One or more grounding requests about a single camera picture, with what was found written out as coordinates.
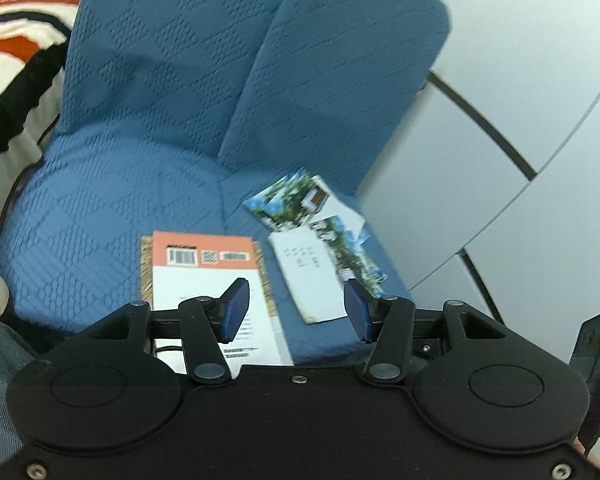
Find brown patterned book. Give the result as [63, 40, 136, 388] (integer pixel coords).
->
[140, 236, 296, 367]

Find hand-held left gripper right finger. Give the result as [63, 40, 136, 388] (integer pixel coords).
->
[343, 278, 518, 386]

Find blue textured sofa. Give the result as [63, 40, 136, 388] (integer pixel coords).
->
[0, 0, 453, 368]

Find grey trousers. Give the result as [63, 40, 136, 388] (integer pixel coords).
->
[0, 314, 37, 471]

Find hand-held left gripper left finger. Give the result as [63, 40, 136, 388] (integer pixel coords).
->
[80, 278, 251, 386]

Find beige cushion cover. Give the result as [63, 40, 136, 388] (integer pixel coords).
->
[0, 67, 66, 318]

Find orange and white book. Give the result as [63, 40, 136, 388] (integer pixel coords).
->
[151, 231, 283, 378]

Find red black white striped blanket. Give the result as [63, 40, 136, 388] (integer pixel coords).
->
[0, 0, 97, 191]

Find white cabinet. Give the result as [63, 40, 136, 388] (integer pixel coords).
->
[355, 0, 600, 356]

